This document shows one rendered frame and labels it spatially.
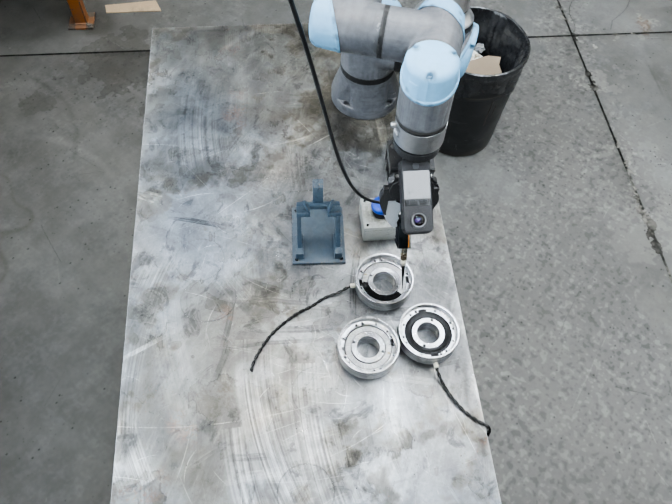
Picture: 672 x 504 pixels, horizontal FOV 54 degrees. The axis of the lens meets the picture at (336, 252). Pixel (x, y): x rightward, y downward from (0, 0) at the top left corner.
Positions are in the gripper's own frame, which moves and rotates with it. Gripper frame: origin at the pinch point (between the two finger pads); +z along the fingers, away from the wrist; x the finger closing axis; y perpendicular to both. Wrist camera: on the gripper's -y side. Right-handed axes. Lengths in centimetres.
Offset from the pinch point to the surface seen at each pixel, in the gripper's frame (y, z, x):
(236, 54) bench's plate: 58, 13, 32
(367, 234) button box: 5.3, 10.7, 5.1
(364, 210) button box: 9.4, 8.6, 5.6
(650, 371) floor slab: 7, 93, -87
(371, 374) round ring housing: -23.2, 9.4, 6.5
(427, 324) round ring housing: -13.6, 11.0, -4.2
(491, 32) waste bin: 118, 58, -49
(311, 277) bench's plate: -2.4, 13.1, 15.9
